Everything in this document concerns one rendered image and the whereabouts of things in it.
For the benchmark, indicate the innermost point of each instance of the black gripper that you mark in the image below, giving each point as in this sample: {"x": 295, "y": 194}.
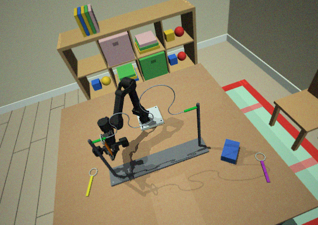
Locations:
{"x": 112, "y": 145}

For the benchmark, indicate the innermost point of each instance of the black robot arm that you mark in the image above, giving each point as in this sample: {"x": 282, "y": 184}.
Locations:
{"x": 129, "y": 86}

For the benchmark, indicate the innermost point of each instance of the blue rectangular block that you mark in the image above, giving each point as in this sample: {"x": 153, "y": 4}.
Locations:
{"x": 230, "y": 151}

